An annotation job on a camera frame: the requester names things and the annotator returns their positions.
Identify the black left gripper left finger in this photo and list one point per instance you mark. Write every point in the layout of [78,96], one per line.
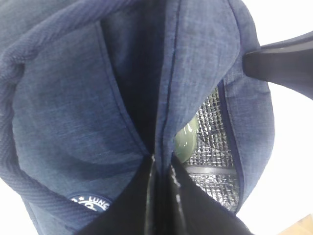
[132,213]

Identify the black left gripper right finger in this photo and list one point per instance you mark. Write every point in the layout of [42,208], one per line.
[183,208]

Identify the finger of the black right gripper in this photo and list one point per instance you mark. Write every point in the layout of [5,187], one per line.
[288,63]

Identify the glass container green lid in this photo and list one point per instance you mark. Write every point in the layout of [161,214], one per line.
[186,140]

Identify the navy blue lunch bag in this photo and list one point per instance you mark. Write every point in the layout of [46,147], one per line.
[88,88]

